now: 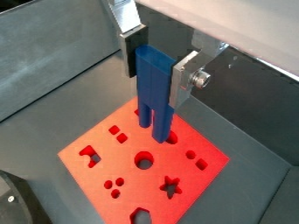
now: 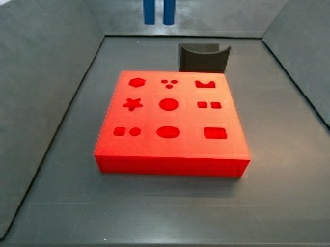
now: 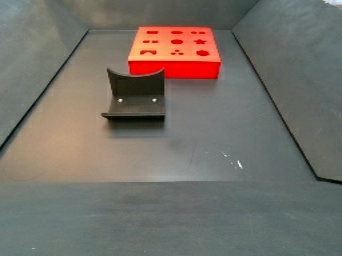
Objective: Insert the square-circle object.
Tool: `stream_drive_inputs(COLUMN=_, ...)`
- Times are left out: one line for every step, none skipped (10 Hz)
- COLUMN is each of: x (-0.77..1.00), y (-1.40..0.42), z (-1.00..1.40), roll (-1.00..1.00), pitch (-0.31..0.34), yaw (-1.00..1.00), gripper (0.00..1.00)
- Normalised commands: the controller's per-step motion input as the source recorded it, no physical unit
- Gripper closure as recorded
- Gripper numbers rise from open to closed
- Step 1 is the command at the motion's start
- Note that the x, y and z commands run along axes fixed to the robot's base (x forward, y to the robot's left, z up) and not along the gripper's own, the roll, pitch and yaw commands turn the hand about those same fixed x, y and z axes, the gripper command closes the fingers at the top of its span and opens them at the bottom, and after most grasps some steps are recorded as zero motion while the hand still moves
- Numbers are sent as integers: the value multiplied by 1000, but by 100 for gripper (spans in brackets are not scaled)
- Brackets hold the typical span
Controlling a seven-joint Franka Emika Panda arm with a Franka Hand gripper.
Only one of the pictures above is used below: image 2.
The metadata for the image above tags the blue square-circle peg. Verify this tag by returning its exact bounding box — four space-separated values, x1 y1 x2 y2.
142 0 175 26

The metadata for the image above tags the red shape-sorter block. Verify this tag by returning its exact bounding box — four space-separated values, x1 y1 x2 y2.
94 71 250 178

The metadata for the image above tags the dark grey curved holder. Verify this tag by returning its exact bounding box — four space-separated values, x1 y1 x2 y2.
178 43 231 73

